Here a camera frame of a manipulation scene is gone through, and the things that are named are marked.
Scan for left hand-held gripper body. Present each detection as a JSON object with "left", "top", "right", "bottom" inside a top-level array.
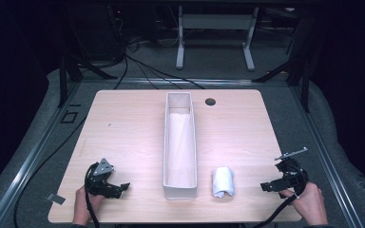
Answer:
[{"left": 85, "top": 158, "right": 124, "bottom": 200}]

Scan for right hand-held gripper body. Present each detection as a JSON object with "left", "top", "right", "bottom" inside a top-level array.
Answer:
[{"left": 274, "top": 146, "right": 310, "bottom": 198}]

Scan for person's right hand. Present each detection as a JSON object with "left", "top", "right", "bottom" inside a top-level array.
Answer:
[{"left": 279, "top": 181, "right": 329, "bottom": 226}]

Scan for person's left hand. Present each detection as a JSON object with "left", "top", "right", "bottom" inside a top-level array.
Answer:
[{"left": 72, "top": 185, "right": 106, "bottom": 226}]

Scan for rolled white towel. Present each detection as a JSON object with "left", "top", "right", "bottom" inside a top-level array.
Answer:
[{"left": 211, "top": 166, "right": 237, "bottom": 200}]

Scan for grey tape piece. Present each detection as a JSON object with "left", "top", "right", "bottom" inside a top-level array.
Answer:
[{"left": 46, "top": 192, "right": 67, "bottom": 206}]

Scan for long white fabric storage box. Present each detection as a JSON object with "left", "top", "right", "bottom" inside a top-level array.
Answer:
[{"left": 162, "top": 91, "right": 200, "bottom": 200}]

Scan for black stand legs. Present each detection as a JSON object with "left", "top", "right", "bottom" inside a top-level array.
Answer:
[
  {"left": 57, "top": 51, "right": 119, "bottom": 109},
  {"left": 252, "top": 55, "right": 312, "bottom": 114}
]

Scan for dark computer tower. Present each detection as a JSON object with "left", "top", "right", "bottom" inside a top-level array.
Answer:
[{"left": 66, "top": 4, "right": 126, "bottom": 63}]

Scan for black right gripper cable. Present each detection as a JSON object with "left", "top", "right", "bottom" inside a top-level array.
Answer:
[{"left": 252, "top": 167, "right": 310, "bottom": 228}]

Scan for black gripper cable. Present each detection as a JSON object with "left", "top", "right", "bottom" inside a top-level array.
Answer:
[
  {"left": 252, "top": 167, "right": 310, "bottom": 228},
  {"left": 84, "top": 162, "right": 102, "bottom": 228}
]

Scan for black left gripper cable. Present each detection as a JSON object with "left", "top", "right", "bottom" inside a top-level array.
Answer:
[{"left": 84, "top": 162, "right": 102, "bottom": 228}]

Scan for silver floor rail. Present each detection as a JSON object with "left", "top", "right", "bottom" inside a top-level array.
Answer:
[
  {"left": 292, "top": 85, "right": 364, "bottom": 228},
  {"left": 0, "top": 83, "right": 84, "bottom": 228}
]

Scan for long black floor cable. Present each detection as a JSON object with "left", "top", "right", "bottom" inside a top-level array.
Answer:
[{"left": 12, "top": 116, "right": 87, "bottom": 228}]

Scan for bundle of black cables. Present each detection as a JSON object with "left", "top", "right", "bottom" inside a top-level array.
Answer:
[{"left": 113, "top": 34, "right": 206, "bottom": 91}]

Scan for white metal desk frame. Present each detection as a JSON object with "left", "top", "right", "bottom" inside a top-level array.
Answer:
[{"left": 175, "top": 5, "right": 260, "bottom": 72}]

